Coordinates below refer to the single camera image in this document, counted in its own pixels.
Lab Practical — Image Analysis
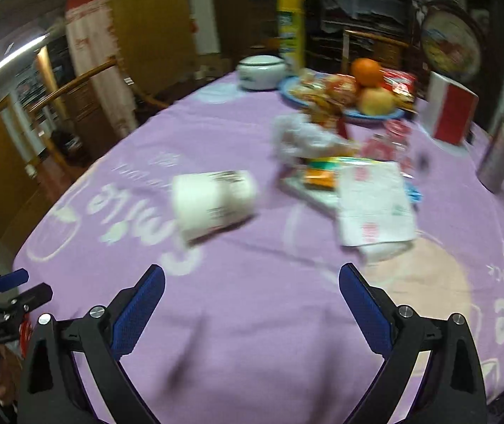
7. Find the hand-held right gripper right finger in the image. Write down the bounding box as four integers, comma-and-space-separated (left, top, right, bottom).
339, 263, 488, 424

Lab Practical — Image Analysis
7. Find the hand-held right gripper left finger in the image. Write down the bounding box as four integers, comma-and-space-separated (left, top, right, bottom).
17, 264, 166, 424

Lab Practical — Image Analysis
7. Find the orange green snack packet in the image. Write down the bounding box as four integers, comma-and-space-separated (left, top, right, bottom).
298, 155, 361, 192

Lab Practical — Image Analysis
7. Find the person's left hand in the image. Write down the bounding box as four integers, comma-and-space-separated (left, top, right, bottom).
0, 344, 25, 407

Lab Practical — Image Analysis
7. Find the purple printed blanket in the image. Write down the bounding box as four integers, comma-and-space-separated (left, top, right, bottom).
13, 68, 504, 424

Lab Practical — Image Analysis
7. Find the small blue wrapper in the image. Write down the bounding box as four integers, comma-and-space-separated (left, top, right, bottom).
404, 183, 425, 206

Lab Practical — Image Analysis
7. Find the white paper cup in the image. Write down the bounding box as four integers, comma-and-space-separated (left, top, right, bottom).
171, 169, 259, 243

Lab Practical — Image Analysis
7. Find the pale flat wrapper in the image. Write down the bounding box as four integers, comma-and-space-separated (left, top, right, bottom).
278, 171, 341, 210

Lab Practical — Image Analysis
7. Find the clear jar with red label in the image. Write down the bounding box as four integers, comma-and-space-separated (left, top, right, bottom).
360, 121, 411, 171

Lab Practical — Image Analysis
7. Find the white crumpled plastic bag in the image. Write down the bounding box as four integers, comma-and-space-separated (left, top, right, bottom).
271, 112, 358, 164

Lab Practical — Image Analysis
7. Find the yellow apple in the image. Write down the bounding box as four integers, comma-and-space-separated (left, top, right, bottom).
358, 87, 397, 116

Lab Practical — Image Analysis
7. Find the wooden armchair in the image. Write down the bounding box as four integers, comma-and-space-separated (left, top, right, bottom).
29, 57, 171, 177

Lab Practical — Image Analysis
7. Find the red white box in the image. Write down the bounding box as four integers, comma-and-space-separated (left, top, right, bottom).
426, 72, 480, 146

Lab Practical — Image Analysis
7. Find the ceiling tube light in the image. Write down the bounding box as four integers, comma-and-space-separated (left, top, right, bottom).
0, 33, 52, 80

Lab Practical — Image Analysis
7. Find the red snack packet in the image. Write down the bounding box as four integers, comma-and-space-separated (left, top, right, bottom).
382, 70, 418, 98

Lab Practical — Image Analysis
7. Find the blue plate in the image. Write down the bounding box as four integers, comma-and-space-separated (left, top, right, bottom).
278, 68, 418, 120

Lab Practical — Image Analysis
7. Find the orange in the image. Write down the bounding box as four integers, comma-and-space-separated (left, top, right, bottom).
351, 57, 383, 87

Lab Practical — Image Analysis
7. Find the white red curtain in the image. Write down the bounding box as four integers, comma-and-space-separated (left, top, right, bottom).
64, 0, 138, 137

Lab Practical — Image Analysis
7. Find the white lidded ceramic bowl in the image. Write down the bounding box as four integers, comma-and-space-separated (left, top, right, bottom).
236, 54, 288, 91

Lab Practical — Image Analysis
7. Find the wooden chair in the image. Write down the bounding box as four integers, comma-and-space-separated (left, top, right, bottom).
342, 29, 411, 69

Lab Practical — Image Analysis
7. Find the round framed picture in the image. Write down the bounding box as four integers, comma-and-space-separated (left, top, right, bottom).
420, 0, 486, 82

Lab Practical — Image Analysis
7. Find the yellow canister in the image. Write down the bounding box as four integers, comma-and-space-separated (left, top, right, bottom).
276, 0, 308, 73

